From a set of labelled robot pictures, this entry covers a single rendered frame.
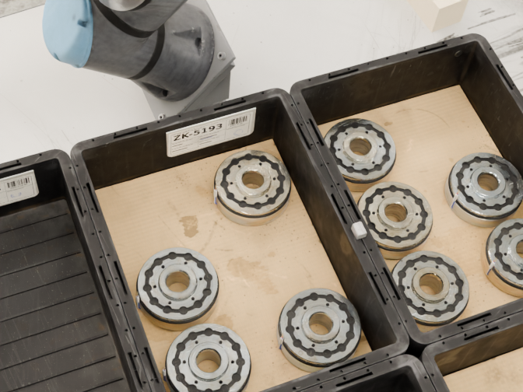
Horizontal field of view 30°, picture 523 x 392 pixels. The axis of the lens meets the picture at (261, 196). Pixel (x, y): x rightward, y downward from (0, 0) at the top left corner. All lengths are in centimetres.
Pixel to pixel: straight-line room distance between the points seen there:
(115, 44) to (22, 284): 35
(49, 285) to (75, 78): 44
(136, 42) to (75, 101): 25
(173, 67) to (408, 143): 36
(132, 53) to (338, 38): 43
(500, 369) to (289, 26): 71
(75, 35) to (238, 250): 36
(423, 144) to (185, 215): 36
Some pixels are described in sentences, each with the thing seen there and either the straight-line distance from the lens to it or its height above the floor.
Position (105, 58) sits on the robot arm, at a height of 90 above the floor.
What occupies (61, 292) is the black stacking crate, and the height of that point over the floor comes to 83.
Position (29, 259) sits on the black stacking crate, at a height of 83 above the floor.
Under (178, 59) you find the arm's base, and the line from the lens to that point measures 143.
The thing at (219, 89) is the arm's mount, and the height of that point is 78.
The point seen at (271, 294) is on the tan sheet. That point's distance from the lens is 126.
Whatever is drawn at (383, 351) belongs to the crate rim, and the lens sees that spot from 114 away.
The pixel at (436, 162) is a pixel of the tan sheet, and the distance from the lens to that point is 140.
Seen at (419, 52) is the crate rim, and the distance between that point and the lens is 138.
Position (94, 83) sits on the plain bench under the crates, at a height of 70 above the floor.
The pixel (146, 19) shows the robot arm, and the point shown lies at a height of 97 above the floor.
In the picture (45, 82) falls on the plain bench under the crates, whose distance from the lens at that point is 161.
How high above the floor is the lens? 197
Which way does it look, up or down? 59 degrees down
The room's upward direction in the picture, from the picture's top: 8 degrees clockwise
